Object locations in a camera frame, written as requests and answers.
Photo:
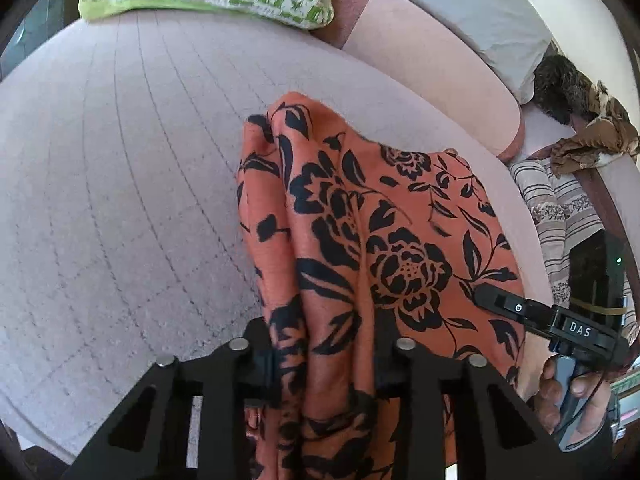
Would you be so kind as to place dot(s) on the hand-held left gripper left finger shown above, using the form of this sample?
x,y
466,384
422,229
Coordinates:
x,y
260,360

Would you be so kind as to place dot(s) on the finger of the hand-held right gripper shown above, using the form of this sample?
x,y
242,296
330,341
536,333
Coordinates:
x,y
510,305

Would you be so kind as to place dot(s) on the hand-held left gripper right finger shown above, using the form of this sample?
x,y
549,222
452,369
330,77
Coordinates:
x,y
390,365

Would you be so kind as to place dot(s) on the orange black floral garment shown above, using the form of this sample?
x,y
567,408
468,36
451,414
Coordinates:
x,y
400,240

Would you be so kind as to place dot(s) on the person's right hand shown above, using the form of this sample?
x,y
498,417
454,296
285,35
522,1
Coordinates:
x,y
550,395

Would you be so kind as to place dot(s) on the striped beige cloth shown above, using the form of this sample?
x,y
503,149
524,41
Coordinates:
x,y
555,205

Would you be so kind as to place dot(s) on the tan crumpled cloth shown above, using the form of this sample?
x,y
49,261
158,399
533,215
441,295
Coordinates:
x,y
597,137

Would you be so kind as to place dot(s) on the pink quilted bed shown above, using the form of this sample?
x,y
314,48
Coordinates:
x,y
130,185

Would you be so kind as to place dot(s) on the dark furry cloth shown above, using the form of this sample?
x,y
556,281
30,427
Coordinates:
x,y
560,85

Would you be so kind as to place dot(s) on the pink bolster cushion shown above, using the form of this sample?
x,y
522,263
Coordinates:
x,y
430,65

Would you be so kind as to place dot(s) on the grey pillow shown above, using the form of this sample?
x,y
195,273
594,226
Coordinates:
x,y
475,10

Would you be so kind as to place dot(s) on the large framed wall picture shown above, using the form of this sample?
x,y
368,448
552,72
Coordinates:
x,y
634,30

